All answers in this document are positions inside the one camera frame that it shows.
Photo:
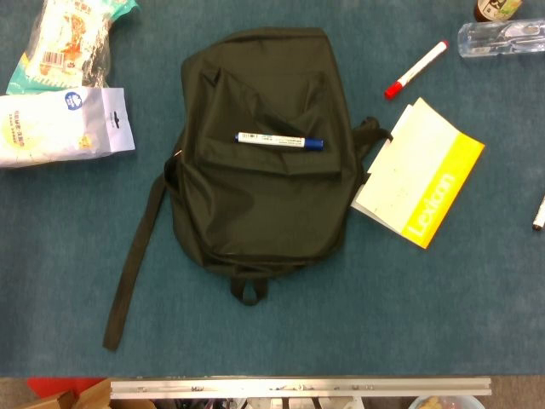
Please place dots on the black fabric backpack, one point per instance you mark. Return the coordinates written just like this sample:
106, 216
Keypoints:
264, 204

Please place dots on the yellow and white notebook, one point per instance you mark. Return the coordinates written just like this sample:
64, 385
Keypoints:
409, 170

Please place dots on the white marker with blue cap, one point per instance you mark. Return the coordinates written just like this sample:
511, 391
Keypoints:
277, 140

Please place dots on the white marker with red cap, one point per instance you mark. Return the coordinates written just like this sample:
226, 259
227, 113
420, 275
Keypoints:
417, 69

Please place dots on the white pouch with blue logo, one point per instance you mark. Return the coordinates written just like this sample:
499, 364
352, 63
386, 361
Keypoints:
51, 128

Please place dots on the pale round bowl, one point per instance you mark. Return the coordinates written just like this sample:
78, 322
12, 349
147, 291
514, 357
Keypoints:
438, 402

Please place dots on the green-edged clear snack bag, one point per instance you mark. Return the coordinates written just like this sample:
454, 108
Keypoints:
64, 42

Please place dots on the white marker with black cap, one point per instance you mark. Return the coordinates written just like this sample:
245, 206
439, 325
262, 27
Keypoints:
540, 215

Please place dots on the clear plastic water bottle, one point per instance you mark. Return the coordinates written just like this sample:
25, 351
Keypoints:
498, 39

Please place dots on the red plastic box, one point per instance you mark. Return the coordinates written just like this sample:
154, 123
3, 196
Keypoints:
55, 383

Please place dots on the brown tea bottle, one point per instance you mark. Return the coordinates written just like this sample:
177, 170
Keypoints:
496, 9

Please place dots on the aluminium frame rail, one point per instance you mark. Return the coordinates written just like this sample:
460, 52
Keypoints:
298, 387

